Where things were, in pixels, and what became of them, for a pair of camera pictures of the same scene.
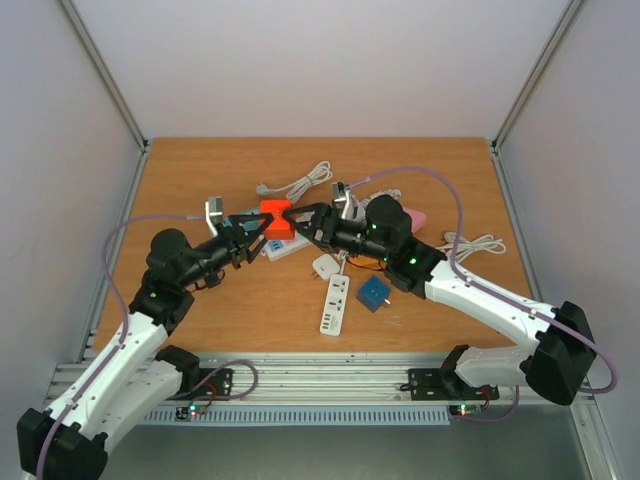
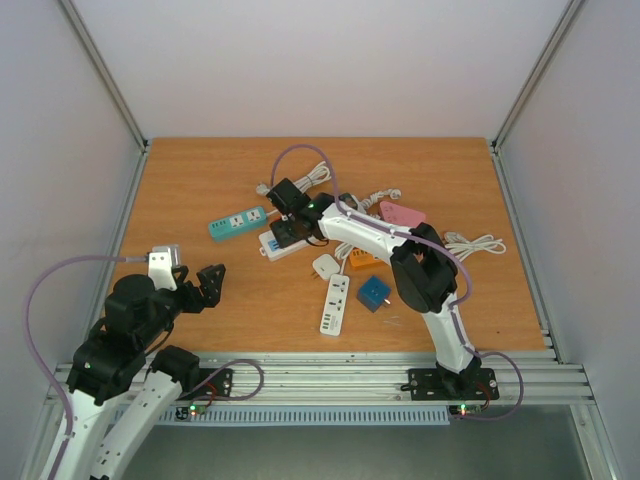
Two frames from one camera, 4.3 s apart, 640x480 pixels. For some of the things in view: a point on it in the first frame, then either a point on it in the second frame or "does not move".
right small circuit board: [466, 410] does not move
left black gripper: [239, 239] to [211, 297]
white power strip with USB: [336, 305] does not move
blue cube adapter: [374, 294] does not move
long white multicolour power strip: [275, 249] does not move
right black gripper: [323, 226] to [292, 216]
